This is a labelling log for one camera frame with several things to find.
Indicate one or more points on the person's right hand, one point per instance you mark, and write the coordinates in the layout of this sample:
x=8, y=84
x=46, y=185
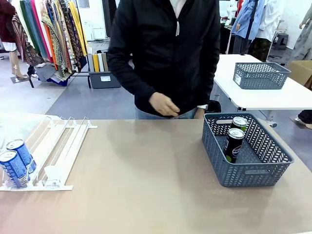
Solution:
x=163, y=104

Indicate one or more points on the person's left hand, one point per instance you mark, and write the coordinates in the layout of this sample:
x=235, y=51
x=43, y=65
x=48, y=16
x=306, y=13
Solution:
x=200, y=113

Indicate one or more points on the black Pepsi can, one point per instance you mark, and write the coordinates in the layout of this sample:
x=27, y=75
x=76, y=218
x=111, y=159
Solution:
x=239, y=123
x=232, y=146

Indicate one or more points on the grey plastic basket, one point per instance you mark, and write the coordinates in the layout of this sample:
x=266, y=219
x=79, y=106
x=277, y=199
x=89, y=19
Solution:
x=258, y=75
x=243, y=175

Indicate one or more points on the blue drink can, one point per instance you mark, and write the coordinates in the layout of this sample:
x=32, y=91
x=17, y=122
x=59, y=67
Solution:
x=23, y=152
x=13, y=168

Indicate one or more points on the person's right forearm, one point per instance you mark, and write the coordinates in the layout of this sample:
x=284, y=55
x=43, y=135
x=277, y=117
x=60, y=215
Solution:
x=131, y=78

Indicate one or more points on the person's left forearm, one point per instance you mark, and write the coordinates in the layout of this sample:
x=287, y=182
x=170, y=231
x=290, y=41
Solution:
x=209, y=85

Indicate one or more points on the white can dispenser rack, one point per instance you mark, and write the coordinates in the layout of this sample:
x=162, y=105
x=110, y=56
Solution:
x=61, y=187

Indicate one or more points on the blue jeans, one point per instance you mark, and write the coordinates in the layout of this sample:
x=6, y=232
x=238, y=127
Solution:
x=143, y=115

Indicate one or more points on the white side table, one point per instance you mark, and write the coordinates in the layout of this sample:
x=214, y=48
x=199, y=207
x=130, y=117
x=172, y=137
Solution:
x=226, y=80

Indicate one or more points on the person in black jacket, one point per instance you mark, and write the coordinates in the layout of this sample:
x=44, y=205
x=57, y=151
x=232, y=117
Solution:
x=158, y=61

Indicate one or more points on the grey storage box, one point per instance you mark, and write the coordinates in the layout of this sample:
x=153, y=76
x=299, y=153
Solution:
x=102, y=80

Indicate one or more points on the brown material roll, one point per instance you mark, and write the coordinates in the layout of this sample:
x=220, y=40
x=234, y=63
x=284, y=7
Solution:
x=105, y=62

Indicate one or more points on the white material roll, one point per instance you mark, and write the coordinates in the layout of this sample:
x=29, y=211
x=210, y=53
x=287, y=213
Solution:
x=100, y=62

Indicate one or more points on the yellow material roll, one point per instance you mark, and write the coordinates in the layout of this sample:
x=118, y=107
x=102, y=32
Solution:
x=95, y=63

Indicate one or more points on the grey trousers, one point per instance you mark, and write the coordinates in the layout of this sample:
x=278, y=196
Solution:
x=240, y=45

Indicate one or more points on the grey material roll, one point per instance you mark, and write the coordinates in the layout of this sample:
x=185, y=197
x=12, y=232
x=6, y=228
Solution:
x=90, y=63

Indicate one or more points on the camouflage trousers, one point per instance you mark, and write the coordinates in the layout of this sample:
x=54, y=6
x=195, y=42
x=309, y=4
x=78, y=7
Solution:
x=260, y=48

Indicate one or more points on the white undershirt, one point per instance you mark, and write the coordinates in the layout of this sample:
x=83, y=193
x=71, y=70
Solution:
x=176, y=6

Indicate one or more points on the black tripod pole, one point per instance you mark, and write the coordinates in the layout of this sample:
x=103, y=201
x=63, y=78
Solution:
x=251, y=24

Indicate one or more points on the blue shirt on mannequin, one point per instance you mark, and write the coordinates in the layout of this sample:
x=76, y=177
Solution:
x=245, y=19

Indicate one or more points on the bystander's leg and shoe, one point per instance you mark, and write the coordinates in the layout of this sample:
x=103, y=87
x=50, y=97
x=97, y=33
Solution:
x=306, y=116

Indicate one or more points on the white floor appliance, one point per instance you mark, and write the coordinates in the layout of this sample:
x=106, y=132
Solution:
x=87, y=30

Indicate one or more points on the white robot behind person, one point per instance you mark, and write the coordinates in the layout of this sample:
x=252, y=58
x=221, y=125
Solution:
x=231, y=11

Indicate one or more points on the grey step stool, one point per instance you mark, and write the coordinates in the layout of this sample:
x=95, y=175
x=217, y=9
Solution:
x=281, y=40

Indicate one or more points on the cardboard box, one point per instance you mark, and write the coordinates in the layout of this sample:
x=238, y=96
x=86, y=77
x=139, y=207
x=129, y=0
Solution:
x=302, y=69

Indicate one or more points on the folded fabric pile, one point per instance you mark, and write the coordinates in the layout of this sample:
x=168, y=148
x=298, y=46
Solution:
x=53, y=74

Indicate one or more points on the yellow hanging cloth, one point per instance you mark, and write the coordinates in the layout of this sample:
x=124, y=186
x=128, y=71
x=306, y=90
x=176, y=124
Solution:
x=78, y=26

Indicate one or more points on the white shirt on mannequin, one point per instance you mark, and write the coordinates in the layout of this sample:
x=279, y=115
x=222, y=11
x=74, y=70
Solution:
x=270, y=22

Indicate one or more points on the dark patterned hanging cloth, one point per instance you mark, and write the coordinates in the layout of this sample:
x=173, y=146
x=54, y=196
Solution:
x=70, y=31

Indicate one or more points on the multicolour patterned hanging cloth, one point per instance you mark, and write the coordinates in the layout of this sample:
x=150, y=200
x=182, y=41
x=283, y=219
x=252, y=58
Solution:
x=57, y=39

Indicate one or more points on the orange hanging cloth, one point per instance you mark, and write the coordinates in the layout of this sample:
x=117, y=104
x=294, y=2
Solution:
x=50, y=46

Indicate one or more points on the pink hanging cloth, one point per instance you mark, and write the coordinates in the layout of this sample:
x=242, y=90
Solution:
x=39, y=24

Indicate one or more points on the brown patterned shawl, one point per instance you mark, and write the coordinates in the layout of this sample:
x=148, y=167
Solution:
x=23, y=44

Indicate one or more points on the mannequin legs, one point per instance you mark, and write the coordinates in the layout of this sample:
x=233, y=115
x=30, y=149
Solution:
x=14, y=61

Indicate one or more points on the green hanging cloth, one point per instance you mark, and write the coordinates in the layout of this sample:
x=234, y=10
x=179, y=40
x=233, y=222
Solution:
x=28, y=22

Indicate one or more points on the maroon hanging garment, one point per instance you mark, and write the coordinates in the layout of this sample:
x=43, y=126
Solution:
x=6, y=22

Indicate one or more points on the black clothes rack frame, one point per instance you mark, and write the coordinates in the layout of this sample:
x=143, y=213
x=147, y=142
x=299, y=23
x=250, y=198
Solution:
x=89, y=81

